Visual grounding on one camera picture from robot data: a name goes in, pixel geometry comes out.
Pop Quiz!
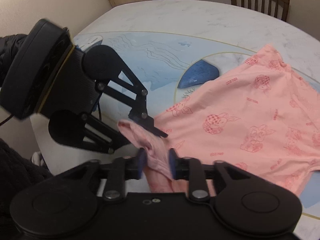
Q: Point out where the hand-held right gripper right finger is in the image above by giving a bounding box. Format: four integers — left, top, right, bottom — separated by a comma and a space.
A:
168, 149, 253, 202

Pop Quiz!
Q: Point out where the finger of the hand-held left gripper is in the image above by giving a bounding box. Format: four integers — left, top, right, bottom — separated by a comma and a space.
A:
81, 114, 132, 155
96, 61, 169, 139

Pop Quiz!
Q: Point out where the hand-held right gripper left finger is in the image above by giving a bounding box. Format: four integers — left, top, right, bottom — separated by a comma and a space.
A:
60, 148, 148, 202

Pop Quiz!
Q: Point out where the pink bunny-print shirt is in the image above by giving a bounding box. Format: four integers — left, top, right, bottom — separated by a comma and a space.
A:
117, 44, 320, 198

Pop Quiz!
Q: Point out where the person's left forearm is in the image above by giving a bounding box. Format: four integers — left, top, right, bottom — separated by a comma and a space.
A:
0, 33, 28, 87

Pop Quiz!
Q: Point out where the table with blue print cover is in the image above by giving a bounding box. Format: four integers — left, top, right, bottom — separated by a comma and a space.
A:
30, 0, 320, 240

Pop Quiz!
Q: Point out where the person's black clothing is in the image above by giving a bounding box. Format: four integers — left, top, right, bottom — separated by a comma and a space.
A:
0, 137, 54, 233

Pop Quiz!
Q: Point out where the black cable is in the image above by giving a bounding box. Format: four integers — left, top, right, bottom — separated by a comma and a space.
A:
0, 114, 16, 126

